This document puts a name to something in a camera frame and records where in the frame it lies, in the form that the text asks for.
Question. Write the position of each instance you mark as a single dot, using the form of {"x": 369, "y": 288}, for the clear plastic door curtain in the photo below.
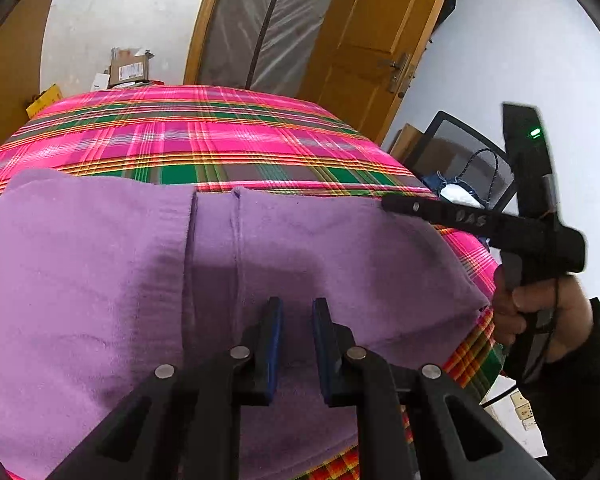
{"x": 280, "y": 25}

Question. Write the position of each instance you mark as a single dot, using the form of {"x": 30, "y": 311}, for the brown cardboard sheet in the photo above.
{"x": 405, "y": 142}

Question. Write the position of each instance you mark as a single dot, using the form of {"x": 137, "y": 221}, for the purple fleece cloth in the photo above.
{"x": 130, "y": 285}

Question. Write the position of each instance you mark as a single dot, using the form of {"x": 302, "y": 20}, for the pink plaid blanket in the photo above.
{"x": 230, "y": 130}

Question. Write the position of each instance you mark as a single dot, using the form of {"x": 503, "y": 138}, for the person's right forearm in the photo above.
{"x": 595, "y": 385}

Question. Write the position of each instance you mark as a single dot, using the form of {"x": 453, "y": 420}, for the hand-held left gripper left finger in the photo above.
{"x": 277, "y": 347}

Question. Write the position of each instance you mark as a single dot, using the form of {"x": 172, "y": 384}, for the white wall socket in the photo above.
{"x": 522, "y": 410}

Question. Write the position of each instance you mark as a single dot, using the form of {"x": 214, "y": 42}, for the person's right hand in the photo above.
{"x": 575, "y": 310}

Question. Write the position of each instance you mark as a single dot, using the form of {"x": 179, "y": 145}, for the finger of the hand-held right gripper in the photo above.
{"x": 410, "y": 206}

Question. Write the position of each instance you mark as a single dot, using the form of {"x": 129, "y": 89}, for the wooden door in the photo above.
{"x": 370, "y": 20}

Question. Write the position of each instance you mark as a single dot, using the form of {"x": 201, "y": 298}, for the small white box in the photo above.
{"x": 101, "y": 82}

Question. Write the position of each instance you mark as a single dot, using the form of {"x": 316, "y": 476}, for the wooden wardrobe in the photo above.
{"x": 10, "y": 60}

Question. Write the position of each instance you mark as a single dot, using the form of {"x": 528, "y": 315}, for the wooden door frame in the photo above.
{"x": 205, "y": 20}

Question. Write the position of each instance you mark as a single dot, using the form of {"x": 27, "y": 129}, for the cardboard box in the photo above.
{"x": 130, "y": 67}

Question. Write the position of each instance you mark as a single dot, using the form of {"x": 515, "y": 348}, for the black mesh office chair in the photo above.
{"x": 460, "y": 135}

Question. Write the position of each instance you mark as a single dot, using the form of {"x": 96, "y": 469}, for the dark hanging garment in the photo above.
{"x": 445, "y": 10}

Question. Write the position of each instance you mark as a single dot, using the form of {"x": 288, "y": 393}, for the blue bag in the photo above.
{"x": 440, "y": 182}

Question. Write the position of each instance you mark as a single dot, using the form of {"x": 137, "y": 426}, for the yellow printed bag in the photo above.
{"x": 45, "y": 102}

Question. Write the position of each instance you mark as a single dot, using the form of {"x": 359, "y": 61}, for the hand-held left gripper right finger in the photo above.
{"x": 321, "y": 347}

